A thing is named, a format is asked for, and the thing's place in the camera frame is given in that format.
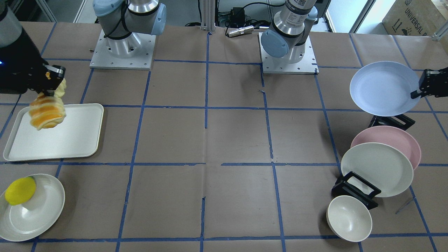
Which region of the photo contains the pink plate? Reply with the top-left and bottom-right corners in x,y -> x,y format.
350,126 -> 421,170

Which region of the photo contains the yellow lemon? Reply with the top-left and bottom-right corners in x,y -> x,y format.
5,176 -> 36,205

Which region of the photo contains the orange striped bread loaf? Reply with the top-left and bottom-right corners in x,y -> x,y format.
29,78 -> 66,130

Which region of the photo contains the blue plate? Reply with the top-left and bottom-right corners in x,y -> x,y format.
349,61 -> 421,117

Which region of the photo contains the cream plate in rack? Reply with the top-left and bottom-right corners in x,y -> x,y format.
341,142 -> 413,197

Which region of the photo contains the black dish rack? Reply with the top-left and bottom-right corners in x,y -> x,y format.
332,115 -> 415,210

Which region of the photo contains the cardboard box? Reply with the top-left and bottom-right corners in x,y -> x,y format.
382,0 -> 448,36

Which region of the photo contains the shallow cream bowl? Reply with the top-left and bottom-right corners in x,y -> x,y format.
0,174 -> 65,242

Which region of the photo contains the silver metal cylinder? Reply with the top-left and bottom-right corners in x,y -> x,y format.
227,25 -> 254,38

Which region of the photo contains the white rectangular tray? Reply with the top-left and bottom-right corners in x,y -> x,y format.
3,103 -> 104,161

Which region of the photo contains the cream deep bowl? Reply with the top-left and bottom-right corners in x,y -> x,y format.
326,196 -> 373,242

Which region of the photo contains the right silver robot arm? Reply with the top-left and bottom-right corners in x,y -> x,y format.
0,0 -> 166,96

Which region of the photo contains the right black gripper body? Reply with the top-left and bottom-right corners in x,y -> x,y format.
0,49 -> 49,94

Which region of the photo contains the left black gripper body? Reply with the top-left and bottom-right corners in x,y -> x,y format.
419,67 -> 448,93

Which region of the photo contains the aluminium frame post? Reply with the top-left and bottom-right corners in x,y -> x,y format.
199,0 -> 217,34

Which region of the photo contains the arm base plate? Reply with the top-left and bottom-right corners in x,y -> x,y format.
259,32 -> 320,75
90,31 -> 157,70

